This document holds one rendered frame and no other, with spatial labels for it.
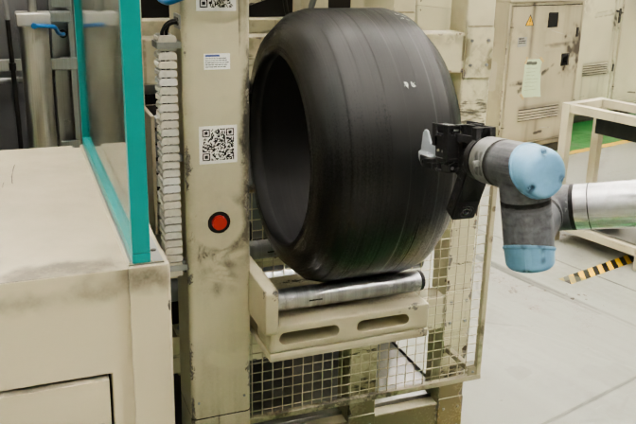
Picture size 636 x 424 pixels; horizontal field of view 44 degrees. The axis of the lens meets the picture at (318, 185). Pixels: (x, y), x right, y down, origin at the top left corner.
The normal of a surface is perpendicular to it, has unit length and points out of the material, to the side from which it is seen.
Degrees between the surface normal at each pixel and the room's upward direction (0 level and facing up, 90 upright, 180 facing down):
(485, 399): 0
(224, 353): 90
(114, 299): 90
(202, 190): 90
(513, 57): 90
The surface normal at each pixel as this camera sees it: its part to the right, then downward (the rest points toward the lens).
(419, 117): 0.34, -0.11
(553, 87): 0.58, 0.25
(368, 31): 0.19, -0.71
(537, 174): 0.37, 0.16
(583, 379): 0.02, -0.96
